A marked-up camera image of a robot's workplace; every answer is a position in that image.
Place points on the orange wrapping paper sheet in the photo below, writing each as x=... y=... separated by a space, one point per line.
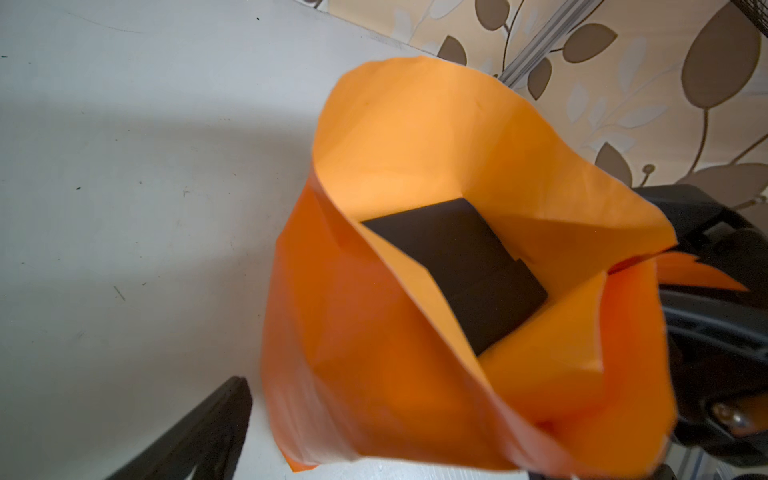
x=362 y=355

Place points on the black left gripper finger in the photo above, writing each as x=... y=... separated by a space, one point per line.
x=205 y=444

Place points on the aluminium frame right post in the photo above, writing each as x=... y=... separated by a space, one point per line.
x=567 y=17

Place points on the dark navy gift box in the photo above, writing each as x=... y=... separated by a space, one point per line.
x=490 y=293

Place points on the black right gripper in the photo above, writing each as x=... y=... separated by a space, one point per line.
x=713 y=291

